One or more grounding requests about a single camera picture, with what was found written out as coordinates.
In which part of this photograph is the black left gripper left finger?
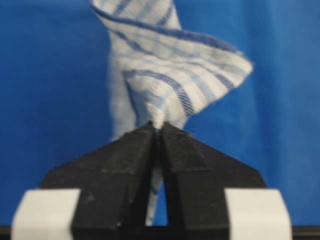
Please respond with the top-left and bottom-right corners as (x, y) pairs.
(11, 120), (157, 240)

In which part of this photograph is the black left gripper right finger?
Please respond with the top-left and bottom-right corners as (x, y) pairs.
(159, 121), (293, 240)

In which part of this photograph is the white blue striped towel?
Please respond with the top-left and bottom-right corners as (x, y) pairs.
(87, 0), (256, 227)

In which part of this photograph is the blue table cloth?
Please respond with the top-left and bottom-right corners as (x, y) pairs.
(0, 0), (320, 225)

